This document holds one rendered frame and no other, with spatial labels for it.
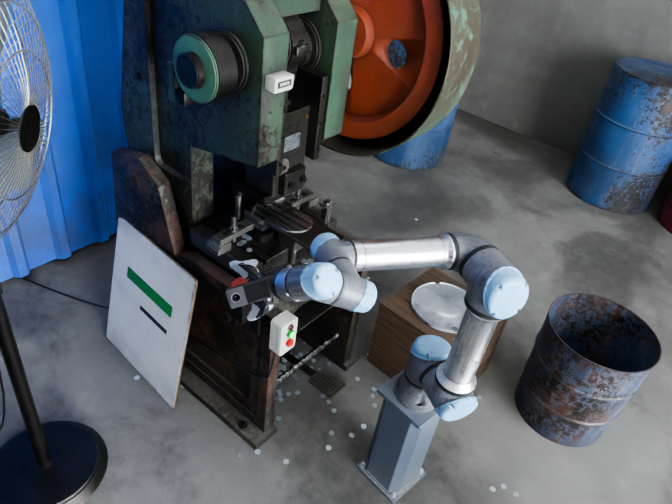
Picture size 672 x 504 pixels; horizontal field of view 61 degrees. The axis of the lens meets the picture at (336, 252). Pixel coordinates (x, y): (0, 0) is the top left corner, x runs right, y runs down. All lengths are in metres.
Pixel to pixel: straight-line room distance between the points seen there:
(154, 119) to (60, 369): 1.11
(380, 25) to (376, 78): 0.17
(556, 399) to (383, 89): 1.34
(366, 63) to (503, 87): 3.14
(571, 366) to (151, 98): 1.74
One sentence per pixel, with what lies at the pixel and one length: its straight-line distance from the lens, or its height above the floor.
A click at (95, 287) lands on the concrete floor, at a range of 2.92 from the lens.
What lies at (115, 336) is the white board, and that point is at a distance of 2.59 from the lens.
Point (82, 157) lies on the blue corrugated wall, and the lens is 2.91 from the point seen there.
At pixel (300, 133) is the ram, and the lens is 1.85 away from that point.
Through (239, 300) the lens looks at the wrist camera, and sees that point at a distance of 1.29.
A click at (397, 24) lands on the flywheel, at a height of 1.40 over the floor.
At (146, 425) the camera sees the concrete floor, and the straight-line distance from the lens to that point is 2.35.
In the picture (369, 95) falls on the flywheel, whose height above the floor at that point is 1.14.
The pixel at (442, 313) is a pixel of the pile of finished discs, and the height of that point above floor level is 0.37.
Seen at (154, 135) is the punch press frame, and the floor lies 0.96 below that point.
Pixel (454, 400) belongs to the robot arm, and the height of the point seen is 0.66.
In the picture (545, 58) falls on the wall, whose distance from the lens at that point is 4.92.
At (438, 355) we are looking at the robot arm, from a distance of 1.72.
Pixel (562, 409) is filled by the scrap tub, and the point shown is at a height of 0.20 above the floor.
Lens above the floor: 1.89
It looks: 37 degrees down
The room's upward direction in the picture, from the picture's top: 9 degrees clockwise
